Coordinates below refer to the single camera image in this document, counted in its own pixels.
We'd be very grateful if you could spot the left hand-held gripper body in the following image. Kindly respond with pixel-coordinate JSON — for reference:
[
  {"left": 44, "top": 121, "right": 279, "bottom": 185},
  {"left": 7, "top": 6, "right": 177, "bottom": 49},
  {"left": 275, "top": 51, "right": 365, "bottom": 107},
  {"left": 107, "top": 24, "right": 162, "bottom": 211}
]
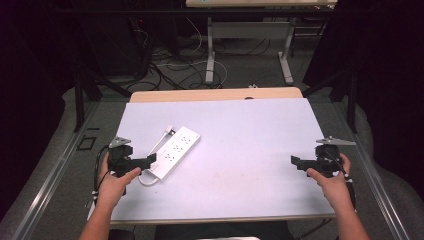
[{"left": 106, "top": 135, "right": 135, "bottom": 178}]

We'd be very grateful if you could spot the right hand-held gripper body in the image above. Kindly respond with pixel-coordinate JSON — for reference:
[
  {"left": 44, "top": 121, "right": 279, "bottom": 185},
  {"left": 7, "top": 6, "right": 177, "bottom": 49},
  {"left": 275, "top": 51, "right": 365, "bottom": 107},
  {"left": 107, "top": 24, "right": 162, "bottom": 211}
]
[{"left": 313, "top": 135, "right": 357, "bottom": 179}]

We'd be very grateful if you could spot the white power strip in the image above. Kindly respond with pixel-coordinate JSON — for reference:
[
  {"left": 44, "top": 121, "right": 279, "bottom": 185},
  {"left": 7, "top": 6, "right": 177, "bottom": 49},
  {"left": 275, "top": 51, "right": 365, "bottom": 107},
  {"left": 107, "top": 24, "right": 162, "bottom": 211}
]
[{"left": 147, "top": 125, "right": 202, "bottom": 183}]

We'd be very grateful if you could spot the person's right hand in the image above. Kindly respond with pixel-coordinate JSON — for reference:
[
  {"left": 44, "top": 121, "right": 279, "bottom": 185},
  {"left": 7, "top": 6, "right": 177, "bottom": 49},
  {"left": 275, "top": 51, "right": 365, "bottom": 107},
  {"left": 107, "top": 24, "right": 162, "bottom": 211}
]
[{"left": 305, "top": 152, "right": 353, "bottom": 210}]

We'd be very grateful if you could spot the person's left hand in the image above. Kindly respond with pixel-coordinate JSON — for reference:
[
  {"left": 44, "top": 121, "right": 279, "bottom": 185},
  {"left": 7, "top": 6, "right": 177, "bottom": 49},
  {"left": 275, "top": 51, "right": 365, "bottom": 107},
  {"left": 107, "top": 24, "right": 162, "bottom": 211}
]
[{"left": 96, "top": 152, "right": 142, "bottom": 210}]

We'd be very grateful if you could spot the white table mat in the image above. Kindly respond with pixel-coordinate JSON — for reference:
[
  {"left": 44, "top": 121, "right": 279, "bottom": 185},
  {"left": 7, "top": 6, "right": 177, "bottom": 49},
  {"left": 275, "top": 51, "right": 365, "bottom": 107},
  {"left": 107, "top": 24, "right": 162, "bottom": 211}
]
[{"left": 87, "top": 97, "right": 336, "bottom": 225}]

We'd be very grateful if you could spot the black metal stand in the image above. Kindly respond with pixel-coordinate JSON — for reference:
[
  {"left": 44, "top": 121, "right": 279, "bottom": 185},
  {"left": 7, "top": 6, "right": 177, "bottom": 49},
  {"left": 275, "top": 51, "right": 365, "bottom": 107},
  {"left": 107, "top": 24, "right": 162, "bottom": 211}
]
[
  {"left": 300, "top": 64, "right": 360, "bottom": 135},
  {"left": 73, "top": 63, "right": 134, "bottom": 133}
]

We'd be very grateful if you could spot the light desk top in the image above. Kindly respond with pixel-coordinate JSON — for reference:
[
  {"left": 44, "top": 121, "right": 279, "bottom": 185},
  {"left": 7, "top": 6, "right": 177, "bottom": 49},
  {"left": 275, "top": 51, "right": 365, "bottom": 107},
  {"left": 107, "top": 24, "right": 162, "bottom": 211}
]
[{"left": 185, "top": 0, "right": 339, "bottom": 9}]

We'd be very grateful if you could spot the white power strip cable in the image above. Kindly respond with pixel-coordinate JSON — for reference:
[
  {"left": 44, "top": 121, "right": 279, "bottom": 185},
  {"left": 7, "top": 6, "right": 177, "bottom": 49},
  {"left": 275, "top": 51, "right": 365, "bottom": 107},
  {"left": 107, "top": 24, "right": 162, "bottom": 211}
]
[{"left": 137, "top": 125, "right": 177, "bottom": 187}]

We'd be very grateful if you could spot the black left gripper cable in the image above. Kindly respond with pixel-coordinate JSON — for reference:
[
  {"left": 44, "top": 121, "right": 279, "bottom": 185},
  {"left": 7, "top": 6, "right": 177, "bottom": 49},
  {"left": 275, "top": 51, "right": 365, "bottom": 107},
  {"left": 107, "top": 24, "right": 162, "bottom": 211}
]
[{"left": 87, "top": 144, "right": 112, "bottom": 208}]

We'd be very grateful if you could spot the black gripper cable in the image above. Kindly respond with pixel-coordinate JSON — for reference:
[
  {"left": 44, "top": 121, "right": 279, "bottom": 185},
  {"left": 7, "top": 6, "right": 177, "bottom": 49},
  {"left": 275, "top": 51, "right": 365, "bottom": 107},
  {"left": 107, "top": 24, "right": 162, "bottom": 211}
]
[
  {"left": 324, "top": 150, "right": 357, "bottom": 214},
  {"left": 87, "top": 144, "right": 112, "bottom": 208}
]

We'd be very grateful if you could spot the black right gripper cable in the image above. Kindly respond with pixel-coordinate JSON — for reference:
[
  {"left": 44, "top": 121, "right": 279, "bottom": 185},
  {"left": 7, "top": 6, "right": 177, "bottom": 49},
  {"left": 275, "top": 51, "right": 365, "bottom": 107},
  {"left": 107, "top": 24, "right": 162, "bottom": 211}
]
[{"left": 324, "top": 150, "right": 357, "bottom": 214}]

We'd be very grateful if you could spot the black square floor frame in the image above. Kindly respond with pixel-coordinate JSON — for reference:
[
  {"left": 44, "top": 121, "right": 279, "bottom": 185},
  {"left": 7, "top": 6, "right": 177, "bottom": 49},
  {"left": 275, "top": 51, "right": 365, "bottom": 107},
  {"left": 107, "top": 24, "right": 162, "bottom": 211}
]
[{"left": 76, "top": 135, "right": 97, "bottom": 152}]

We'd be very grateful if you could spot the aluminium floor rail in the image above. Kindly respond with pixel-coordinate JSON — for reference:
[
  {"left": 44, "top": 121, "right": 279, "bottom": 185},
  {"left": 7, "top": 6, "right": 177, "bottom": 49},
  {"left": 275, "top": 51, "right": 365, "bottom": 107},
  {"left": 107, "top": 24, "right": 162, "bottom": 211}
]
[
  {"left": 9, "top": 101, "right": 102, "bottom": 240},
  {"left": 332, "top": 99, "right": 412, "bottom": 240}
]

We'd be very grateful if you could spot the bundle of floor cables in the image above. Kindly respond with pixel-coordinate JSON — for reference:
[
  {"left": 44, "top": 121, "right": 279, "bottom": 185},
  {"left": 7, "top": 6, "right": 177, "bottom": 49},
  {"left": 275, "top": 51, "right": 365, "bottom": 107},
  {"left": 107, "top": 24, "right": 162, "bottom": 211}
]
[{"left": 124, "top": 16, "right": 273, "bottom": 92}]

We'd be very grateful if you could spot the white desk frame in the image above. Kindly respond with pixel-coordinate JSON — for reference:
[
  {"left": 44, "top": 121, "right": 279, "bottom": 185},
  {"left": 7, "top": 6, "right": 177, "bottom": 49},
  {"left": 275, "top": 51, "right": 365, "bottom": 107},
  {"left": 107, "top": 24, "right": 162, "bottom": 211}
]
[{"left": 204, "top": 15, "right": 298, "bottom": 86}]

